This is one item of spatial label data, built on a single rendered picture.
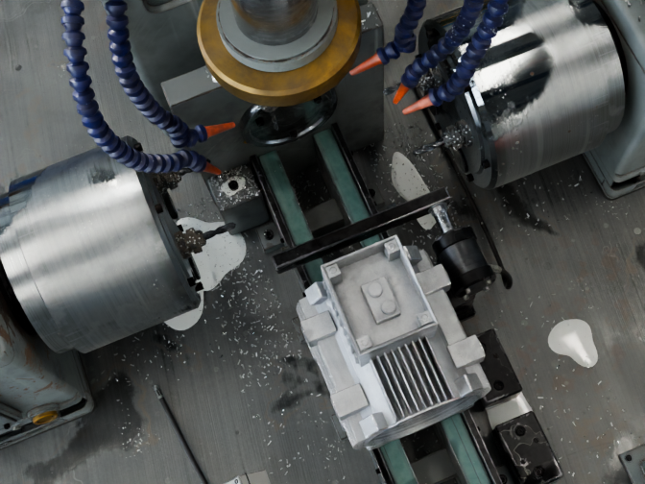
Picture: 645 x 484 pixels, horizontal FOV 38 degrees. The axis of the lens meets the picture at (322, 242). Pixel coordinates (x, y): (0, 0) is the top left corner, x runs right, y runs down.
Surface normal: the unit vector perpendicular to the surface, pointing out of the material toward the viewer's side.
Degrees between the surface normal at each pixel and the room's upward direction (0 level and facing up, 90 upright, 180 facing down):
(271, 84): 0
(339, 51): 0
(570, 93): 43
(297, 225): 0
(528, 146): 66
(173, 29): 90
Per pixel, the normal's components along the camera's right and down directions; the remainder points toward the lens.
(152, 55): 0.37, 0.87
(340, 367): -0.07, -0.33
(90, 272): 0.16, 0.23
